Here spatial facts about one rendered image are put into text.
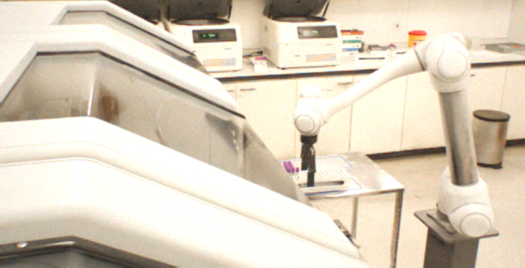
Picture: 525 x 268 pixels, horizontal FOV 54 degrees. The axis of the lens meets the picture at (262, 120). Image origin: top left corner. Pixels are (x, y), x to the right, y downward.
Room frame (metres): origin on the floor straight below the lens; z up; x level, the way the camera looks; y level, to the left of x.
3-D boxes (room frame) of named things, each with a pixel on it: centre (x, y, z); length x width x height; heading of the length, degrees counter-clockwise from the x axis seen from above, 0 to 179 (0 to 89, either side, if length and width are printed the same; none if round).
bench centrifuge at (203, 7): (4.21, 0.50, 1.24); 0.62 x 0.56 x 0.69; 16
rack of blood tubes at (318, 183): (2.07, -0.23, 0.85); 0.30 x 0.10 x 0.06; 101
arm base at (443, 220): (2.01, -0.84, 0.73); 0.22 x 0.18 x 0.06; 16
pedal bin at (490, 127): (4.34, -2.03, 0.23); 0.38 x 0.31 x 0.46; 16
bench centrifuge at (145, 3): (4.05, 1.06, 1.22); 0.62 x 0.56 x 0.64; 14
